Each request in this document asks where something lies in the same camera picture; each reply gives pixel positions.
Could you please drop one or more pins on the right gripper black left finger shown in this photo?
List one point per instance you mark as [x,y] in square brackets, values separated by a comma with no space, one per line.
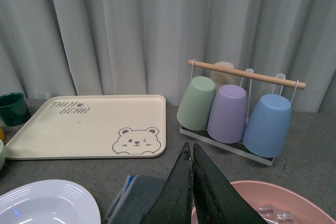
[174,203]

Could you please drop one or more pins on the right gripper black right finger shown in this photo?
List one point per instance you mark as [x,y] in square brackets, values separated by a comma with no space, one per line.
[216,200]

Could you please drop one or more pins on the white ribbed plate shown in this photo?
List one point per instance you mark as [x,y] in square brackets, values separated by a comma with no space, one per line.
[49,201]

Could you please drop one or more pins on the pink plate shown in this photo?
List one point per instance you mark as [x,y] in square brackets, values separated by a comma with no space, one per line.
[258,194]

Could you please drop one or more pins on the grey blue cloth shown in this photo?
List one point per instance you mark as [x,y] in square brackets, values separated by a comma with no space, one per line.
[134,199]

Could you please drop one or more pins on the clear ice cube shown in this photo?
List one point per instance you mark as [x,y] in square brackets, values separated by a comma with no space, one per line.
[267,212]
[284,217]

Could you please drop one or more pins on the purple plastic cup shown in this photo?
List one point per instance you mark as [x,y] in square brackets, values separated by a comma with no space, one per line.
[228,114]

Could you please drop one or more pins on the blue plastic cup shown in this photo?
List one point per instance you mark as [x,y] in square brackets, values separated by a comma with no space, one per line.
[268,126]

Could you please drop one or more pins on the green plastic cup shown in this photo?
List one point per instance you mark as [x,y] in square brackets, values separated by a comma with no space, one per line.
[196,103]

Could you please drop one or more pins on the cream bear tray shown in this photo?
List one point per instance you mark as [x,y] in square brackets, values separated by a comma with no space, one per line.
[93,126]

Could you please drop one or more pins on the beige plastic cup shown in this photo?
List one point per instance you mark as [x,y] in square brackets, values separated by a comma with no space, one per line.
[221,78]

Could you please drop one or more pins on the light green bowl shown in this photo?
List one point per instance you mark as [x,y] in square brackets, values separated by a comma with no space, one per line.
[2,154]

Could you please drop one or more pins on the yellow mug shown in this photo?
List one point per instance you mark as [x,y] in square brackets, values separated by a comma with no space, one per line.
[2,134]

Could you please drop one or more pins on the dark green mug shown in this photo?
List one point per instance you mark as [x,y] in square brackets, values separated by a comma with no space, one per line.
[14,110]

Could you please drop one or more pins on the grey curtain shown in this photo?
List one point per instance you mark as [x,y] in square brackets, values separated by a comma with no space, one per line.
[84,47]

